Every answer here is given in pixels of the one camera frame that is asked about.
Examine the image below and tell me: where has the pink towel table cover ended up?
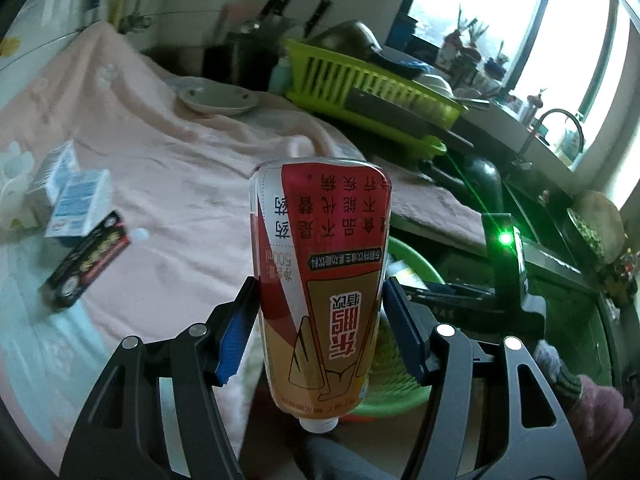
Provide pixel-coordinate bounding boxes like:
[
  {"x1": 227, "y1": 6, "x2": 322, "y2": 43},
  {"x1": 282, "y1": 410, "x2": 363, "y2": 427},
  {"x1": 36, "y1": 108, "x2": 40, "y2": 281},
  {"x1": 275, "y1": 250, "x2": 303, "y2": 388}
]
[{"x1": 1, "y1": 24, "x2": 358, "y2": 472}]

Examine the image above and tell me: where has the metal pot in rack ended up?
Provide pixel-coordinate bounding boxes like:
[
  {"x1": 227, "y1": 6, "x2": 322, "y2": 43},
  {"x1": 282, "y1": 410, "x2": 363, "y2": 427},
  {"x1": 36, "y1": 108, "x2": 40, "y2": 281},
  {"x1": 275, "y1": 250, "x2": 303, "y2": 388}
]
[{"x1": 308, "y1": 20, "x2": 382, "y2": 60}]

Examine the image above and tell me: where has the green plastic trash basket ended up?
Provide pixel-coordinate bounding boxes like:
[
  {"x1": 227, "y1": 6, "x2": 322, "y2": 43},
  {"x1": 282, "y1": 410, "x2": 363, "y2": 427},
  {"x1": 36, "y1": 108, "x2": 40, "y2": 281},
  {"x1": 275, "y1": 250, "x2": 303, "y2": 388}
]
[{"x1": 344, "y1": 235, "x2": 449, "y2": 418}]

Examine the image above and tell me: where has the red pouch drink bottle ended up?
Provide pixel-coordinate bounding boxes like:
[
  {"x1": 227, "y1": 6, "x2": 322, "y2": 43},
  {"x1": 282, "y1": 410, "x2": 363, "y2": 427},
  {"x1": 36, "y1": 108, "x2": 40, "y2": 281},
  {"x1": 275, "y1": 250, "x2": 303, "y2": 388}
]
[{"x1": 250, "y1": 157, "x2": 392, "y2": 434}]

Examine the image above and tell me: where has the black knife block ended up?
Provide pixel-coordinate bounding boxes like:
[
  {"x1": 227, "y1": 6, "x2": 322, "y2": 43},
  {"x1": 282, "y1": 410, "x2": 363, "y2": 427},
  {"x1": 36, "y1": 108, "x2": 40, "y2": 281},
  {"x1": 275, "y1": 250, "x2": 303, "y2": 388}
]
[{"x1": 201, "y1": 0, "x2": 332, "y2": 91}]

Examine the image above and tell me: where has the chrome sink faucet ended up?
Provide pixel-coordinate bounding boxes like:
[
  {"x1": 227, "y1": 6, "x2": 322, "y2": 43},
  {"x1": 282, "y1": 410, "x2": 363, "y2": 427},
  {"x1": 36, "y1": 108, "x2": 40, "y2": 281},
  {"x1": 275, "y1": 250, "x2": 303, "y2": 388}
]
[{"x1": 518, "y1": 107, "x2": 586, "y2": 169}]

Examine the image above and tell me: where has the black red cigarette box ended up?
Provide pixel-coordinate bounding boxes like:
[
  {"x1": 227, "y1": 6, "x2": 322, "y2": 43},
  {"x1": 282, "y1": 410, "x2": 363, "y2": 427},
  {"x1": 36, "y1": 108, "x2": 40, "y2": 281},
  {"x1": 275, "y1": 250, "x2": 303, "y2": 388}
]
[{"x1": 41, "y1": 210, "x2": 131, "y2": 310}]

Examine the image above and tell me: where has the lemon tea carton bottle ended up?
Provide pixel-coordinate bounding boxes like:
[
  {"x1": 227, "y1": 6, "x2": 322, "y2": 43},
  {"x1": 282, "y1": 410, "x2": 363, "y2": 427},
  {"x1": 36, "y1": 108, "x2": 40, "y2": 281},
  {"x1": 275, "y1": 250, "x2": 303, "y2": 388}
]
[{"x1": 386, "y1": 260, "x2": 425, "y2": 288}]

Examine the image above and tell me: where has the mauve dish towel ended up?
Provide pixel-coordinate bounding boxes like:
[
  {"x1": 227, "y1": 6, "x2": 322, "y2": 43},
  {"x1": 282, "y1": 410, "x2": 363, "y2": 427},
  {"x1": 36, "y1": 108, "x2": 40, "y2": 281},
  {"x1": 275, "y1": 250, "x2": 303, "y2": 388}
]
[{"x1": 373, "y1": 157, "x2": 486, "y2": 254}]

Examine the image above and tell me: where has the lime green dish rack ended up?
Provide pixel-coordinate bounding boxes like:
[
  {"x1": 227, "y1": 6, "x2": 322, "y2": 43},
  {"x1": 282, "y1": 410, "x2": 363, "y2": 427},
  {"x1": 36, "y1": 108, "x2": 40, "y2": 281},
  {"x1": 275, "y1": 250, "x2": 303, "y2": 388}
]
[{"x1": 285, "y1": 40, "x2": 473, "y2": 158}]

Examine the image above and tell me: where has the white blue milk carton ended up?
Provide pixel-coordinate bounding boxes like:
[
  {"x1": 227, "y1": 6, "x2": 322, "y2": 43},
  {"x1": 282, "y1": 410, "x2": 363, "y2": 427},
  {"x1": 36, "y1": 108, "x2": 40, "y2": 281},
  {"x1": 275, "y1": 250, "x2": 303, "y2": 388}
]
[{"x1": 25, "y1": 140, "x2": 80, "y2": 226}]

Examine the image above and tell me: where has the black kettle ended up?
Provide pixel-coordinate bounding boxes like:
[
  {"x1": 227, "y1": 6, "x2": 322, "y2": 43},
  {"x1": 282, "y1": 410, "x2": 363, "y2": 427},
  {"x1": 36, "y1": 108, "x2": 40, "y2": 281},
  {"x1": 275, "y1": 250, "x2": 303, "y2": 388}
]
[{"x1": 463, "y1": 154, "x2": 504, "y2": 214}]

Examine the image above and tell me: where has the white ceramic dish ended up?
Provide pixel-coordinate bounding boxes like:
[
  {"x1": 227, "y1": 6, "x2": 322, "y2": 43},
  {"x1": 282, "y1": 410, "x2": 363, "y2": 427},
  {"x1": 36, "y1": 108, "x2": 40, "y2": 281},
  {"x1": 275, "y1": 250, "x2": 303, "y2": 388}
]
[{"x1": 178, "y1": 81, "x2": 259, "y2": 117}]

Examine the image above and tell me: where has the grey trouser leg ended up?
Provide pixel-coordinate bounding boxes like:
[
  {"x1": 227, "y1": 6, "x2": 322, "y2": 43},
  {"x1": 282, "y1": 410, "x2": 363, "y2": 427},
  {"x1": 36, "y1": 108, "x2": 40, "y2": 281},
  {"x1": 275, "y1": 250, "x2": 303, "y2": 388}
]
[{"x1": 296, "y1": 437, "x2": 392, "y2": 480}]

